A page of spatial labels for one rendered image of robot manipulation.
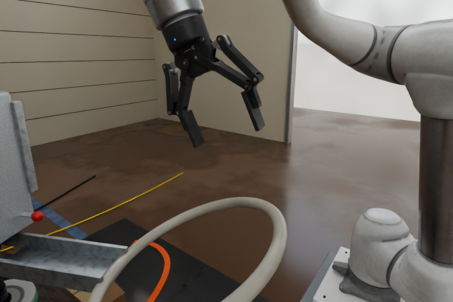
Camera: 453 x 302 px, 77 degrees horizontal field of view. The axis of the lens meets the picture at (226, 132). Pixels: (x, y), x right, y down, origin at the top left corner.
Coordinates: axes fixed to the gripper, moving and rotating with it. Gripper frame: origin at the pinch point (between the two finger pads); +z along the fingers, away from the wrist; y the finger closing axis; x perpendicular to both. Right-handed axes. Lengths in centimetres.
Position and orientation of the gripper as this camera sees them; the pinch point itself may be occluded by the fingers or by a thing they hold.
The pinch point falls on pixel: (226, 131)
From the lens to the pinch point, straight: 52.2
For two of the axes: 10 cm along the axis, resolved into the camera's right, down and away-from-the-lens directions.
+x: -4.5, 3.3, -8.3
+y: -8.1, 2.3, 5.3
